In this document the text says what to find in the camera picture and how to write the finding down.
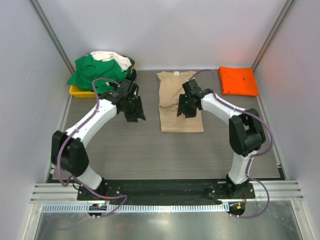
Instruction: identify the beige t shirt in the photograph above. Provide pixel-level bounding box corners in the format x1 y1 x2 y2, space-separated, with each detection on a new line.
156 70 204 133

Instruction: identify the green t shirt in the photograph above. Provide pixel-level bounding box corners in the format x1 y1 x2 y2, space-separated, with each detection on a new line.
67 54 128 92

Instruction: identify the left aluminium frame post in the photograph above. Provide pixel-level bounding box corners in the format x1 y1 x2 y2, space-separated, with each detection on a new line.
28 0 75 74

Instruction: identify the slotted cable duct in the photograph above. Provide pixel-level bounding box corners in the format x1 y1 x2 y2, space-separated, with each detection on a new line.
42 202 229 214

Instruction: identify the right aluminium frame post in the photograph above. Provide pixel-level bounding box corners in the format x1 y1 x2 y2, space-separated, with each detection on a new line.
251 0 296 71

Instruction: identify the white t shirt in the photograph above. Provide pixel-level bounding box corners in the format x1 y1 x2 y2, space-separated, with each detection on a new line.
90 51 135 72

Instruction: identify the aluminium frame post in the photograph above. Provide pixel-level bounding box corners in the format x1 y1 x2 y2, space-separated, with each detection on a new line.
251 0 296 71
28 0 75 74

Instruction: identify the yellow plastic bin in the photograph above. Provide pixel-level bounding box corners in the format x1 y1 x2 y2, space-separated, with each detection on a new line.
69 65 136 98

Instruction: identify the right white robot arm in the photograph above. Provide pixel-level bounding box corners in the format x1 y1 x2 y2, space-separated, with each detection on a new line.
177 79 266 198

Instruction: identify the folded orange t shirt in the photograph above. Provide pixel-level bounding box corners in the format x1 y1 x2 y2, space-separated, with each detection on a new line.
218 66 259 97

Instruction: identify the black t shirt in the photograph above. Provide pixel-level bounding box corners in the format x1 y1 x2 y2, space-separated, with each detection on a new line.
94 67 138 97

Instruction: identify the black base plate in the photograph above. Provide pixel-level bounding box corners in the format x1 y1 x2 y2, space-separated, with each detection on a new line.
76 177 256 206

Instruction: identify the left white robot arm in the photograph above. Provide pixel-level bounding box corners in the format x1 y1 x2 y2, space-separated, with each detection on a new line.
51 79 146 200

